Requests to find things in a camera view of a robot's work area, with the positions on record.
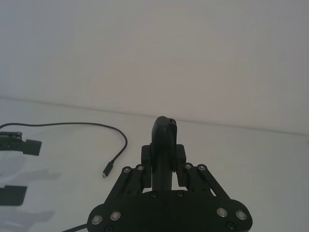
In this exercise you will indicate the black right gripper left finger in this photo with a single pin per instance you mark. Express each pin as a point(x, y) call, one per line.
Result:
point(159, 157)

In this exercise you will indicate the white table cloth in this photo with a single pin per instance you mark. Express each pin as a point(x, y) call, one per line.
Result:
point(241, 164)

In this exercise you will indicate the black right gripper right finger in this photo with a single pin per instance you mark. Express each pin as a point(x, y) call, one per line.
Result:
point(181, 154)

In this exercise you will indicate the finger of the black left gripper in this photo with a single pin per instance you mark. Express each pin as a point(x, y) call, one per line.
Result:
point(13, 195)
point(32, 147)

